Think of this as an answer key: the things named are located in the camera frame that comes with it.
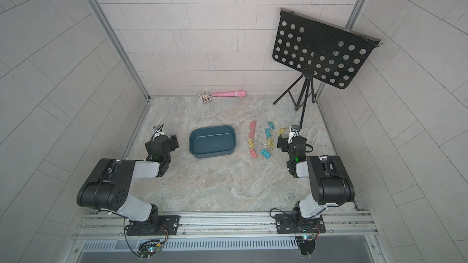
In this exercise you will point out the teal binder clip large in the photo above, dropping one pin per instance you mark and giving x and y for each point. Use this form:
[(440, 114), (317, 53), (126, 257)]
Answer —
[(266, 153)]

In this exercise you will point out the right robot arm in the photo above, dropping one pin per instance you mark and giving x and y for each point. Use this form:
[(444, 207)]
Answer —
[(330, 184)]

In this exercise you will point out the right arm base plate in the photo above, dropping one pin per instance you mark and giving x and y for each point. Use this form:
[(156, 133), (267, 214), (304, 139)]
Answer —
[(288, 224)]

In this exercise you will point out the aluminium rail frame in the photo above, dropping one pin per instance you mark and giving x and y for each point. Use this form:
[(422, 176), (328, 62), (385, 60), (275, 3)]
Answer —
[(194, 225)]

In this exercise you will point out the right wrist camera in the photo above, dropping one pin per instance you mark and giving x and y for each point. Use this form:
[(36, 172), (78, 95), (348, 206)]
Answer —
[(294, 131)]

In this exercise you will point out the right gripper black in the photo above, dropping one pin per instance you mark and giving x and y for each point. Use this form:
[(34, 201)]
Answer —
[(285, 148)]

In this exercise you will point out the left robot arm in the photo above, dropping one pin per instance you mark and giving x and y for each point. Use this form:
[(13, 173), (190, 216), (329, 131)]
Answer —
[(108, 186)]

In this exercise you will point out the teal binder clip small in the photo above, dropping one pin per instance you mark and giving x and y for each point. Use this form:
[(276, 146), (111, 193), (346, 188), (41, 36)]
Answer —
[(268, 132)]

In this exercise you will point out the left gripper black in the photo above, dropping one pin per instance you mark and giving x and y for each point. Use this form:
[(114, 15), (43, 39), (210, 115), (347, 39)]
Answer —
[(173, 140)]

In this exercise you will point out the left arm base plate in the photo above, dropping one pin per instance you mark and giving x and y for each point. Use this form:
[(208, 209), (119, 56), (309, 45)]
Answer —
[(163, 225)]

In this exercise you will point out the pink microphone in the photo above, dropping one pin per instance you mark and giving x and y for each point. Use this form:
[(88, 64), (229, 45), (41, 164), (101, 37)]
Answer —
[(239, 93)]

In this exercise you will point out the small card box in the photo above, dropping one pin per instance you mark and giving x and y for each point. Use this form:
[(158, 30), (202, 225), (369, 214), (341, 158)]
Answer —
[(205, 97)]

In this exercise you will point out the black music stand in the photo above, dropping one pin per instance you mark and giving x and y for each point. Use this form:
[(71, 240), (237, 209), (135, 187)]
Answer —
[(319, 51)]

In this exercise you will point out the left controller board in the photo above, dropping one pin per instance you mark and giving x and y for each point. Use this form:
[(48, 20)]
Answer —
[(149, 248)]

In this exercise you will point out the teal plastic storage box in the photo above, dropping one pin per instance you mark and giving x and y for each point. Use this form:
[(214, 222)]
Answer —
[(215, 141)]

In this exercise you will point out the controller board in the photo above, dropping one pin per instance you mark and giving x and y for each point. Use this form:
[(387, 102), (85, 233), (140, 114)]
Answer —
[(149, 248), (306, 245)]

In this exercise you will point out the right controller board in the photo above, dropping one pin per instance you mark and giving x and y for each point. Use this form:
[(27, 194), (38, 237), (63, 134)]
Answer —
[(306, 245)]

